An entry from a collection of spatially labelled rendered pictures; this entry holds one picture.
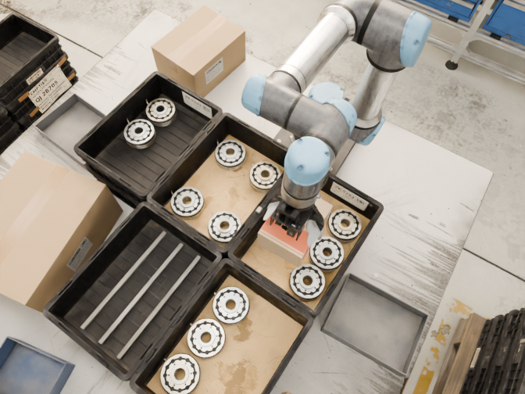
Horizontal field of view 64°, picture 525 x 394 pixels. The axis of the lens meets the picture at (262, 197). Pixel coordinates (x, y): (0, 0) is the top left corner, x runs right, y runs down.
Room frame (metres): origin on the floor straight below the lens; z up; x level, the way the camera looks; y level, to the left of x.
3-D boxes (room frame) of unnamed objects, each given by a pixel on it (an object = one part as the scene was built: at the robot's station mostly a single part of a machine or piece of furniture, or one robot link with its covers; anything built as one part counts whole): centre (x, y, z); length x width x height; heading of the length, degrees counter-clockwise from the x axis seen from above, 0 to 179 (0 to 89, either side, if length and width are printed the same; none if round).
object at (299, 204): (0.38, -0.08, 1.32); 0.08 x 0.08 x 0.05
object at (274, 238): (0.41, -0.08, 1.08); 0.16 x 0.12 x 0.07; 152
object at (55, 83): (1.32, 1.07, 0.41); 0.31 x 0.02 x 0.16; 152
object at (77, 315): (0.27, 0.33, 0.87); 0.40 x 0.30 x 0.11; 149
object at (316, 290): (0.33, -0.15, 0.86); 0.10 x 0.10 x 0.01
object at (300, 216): (0.38, -0.07, 1.24); 0.09 x 0.08 x 0.12; 152
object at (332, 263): (0.42, -0.20, 0.86); 0.10 x 0.10 x 0.01
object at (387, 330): (0.24, -0.37, 0.73); 0.27 x 0.20 x 0.05; 64
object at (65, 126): (0.88, 0.70, 0.73); 0.27 x 0.20 x 0.05; 56
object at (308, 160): (0.39, -0.08, 1.40); 0.09 x 0.08 x 0.11; 153
